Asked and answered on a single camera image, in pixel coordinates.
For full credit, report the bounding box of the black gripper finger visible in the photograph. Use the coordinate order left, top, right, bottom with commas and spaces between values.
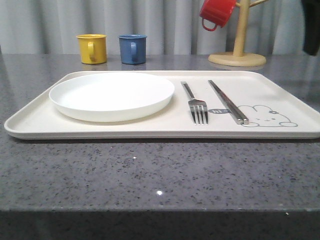
301, 0, 320, 56

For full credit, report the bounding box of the silver metal fork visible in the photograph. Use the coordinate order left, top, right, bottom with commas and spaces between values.
180, 81, 209, 125

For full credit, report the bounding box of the white round plate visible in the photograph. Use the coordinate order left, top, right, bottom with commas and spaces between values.
49, 72, 175, 123

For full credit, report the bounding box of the wooden mug tree stand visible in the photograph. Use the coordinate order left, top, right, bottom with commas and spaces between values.
208, 0, 267, 67

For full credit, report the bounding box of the red enamel mug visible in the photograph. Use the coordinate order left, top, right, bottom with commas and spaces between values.
199, 0, 237, 32

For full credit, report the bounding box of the cream rabbit serving tray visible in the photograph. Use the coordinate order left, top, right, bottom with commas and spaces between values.
4, 70, 320, 140

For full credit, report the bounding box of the blue enamel mug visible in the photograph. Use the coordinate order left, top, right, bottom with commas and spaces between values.
118, 34, 147, 65

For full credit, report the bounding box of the yellow enamel mug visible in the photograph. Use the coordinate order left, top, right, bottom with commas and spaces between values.
76, 34, 107, 65

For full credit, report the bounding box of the grey pleated curtain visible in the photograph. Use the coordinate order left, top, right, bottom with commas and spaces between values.
0, 0, 305, 55

